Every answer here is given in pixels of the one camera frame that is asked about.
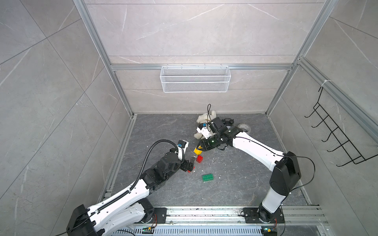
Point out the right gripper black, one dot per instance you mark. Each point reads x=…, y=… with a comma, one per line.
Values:
x=203, y=144

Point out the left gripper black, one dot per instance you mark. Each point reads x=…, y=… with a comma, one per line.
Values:
x=184, y=166

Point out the red square lego brick top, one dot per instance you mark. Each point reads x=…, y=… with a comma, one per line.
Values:
x=199, y=159

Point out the yellow square lego brick bottom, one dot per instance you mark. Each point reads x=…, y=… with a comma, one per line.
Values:
x=198, y=151

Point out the dark green long lego brick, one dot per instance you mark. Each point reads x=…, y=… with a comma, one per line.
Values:
x=207, y=177

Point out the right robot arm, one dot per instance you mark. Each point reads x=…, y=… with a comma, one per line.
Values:
x=284, y=166

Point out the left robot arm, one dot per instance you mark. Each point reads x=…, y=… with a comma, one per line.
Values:
x=130, y=205

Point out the black alarm clock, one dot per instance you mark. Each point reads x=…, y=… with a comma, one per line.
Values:
x=228, y=122

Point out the clear tape roll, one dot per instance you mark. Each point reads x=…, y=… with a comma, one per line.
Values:
x=246, y=128

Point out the white plush dog toy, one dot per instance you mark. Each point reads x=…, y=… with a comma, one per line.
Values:
x=203, y=129

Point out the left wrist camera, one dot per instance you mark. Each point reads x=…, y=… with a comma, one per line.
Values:
x=181, y=149

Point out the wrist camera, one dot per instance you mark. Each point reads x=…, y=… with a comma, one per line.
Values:
x=181, y=149
x=217, y=125

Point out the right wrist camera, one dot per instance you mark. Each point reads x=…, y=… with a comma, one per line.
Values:
x=217, y=125

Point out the aluminium mounting rail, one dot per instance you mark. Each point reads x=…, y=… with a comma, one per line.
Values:
x=294, y=215

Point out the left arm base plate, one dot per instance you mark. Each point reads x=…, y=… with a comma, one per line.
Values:
x=158, y=216

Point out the white wire mesh basket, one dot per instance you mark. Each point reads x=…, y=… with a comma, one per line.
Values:
x=185, y=79

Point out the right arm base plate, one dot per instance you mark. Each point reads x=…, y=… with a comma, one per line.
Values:
x=257, y=215

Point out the black wire hook rack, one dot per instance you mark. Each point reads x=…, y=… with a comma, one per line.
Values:
x=343, y=142

